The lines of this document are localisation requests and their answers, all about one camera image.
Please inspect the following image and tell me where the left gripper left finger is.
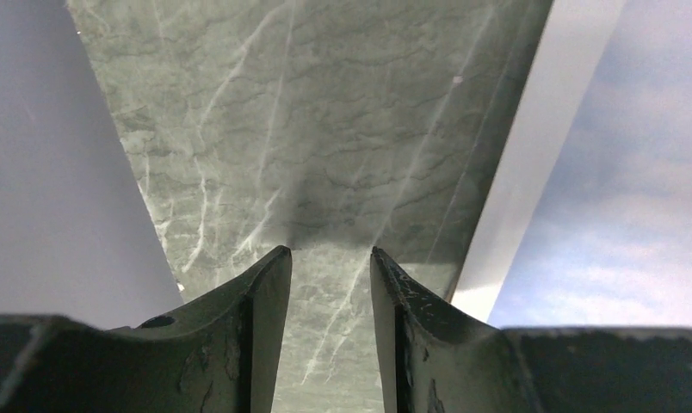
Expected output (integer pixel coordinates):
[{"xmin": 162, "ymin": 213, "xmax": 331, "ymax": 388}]
[{"xmin": 0, "ymin": 246, "xmax": 292, "ymax": 412}]

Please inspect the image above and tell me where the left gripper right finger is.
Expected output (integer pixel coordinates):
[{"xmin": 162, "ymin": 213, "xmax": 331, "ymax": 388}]
[{"xmin": 370, "ymin": 248, "xmax": 692, "ymax": 413}]

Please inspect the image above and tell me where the hot air balloon photo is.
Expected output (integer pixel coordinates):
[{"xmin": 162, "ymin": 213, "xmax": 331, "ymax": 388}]
[{"xmin": 451, "ymin": 1, "xmax": 692, "ymax": 326}]

